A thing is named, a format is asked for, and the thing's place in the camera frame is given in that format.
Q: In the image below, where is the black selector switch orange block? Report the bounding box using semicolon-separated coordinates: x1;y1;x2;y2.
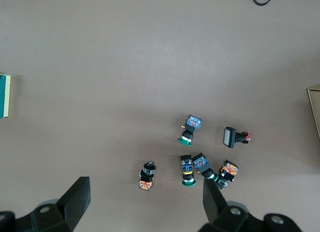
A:
138;161;157;191

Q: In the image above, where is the brown cardboard box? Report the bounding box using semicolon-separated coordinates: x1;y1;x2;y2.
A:
306;83;320;140

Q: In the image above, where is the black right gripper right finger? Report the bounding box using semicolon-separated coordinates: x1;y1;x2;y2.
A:
199;178;265;232

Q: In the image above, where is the green load switch cream base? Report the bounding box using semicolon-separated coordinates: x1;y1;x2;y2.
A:
0;74;12;119

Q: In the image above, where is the green mushroom pushbutton blue block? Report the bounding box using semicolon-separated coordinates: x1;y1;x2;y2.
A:
178;114;204;147

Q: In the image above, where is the green pushbutton blue yellow block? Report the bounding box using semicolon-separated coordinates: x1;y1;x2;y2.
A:
180;154;197;187

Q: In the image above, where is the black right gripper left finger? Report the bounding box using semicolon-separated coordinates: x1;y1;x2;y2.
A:
14;176;91;232

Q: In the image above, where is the green-ringed pushbutton blue block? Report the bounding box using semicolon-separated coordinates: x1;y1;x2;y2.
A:
191;152;216;181

